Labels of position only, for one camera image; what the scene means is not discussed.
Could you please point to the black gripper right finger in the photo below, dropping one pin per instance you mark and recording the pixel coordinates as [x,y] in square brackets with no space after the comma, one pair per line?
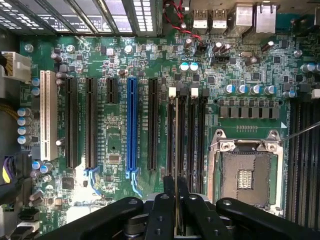
[200,217]

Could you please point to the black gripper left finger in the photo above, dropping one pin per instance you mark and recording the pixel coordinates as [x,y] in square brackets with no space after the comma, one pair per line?
[160,215]

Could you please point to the black RAM slot white latch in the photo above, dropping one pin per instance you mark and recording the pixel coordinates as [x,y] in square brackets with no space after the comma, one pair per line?
[171,130]
[192,140]

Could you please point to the black RAM slot bank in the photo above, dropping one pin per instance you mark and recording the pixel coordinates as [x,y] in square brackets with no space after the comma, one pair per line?
[303,162]

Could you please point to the silver CPU socket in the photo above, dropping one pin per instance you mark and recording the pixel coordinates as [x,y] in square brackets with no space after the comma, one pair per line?
[246,172]

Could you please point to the green motherboard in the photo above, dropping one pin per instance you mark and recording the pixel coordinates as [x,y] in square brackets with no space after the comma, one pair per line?
[120,140]

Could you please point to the long black expansion slot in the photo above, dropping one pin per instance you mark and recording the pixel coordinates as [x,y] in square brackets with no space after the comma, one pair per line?
[153,120]
[91,120]
[71,120]

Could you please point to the blue expansion slot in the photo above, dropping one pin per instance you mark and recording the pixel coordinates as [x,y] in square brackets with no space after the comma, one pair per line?
[132,120]

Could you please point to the grey choke row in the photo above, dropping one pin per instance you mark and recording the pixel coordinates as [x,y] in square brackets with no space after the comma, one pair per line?
[248,112]

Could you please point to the thin metal locking lever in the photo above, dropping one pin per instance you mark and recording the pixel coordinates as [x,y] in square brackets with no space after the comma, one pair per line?
[300,133]

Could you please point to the short black expansion slot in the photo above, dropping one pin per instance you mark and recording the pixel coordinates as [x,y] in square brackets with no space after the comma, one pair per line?
[111,91]

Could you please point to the white PCI expansion slot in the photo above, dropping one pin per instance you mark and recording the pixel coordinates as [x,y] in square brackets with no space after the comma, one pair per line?
[48,112]

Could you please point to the silver USB port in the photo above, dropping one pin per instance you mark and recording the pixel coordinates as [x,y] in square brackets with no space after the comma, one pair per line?
[200,21]
[219,21]

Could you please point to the silver display port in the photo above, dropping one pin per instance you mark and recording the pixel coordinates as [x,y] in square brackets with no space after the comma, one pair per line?
[240,20]

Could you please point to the white power connector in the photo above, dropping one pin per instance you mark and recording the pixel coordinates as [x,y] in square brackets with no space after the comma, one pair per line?
[18,66]

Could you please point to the silver ethernet port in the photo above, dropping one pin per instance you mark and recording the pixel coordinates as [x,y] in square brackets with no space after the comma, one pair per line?
[265,18]

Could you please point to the black PC case frame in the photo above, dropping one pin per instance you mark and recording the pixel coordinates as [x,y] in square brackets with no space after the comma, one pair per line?
[75,15]

